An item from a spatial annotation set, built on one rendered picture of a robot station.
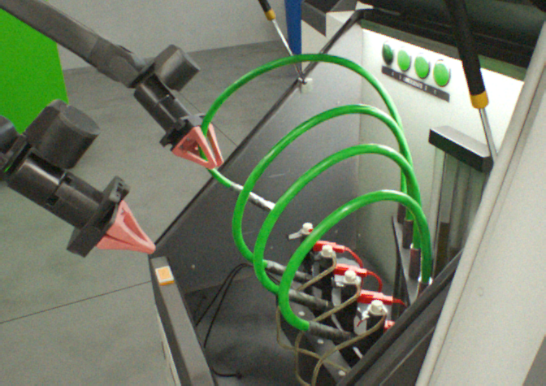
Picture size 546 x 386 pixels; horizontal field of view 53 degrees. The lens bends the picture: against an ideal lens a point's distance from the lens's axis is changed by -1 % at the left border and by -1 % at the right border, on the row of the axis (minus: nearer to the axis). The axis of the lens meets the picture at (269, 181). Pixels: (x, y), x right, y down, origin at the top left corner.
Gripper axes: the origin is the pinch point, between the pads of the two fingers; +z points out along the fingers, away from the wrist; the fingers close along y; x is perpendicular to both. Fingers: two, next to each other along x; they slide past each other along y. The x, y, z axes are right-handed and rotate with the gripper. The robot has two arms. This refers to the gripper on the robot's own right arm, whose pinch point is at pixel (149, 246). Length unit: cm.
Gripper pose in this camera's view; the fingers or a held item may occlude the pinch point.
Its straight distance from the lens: 77.5
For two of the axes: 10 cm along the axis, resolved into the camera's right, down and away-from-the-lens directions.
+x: -1.2, -4.3, 8.9
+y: 6.5, -7.1, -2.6
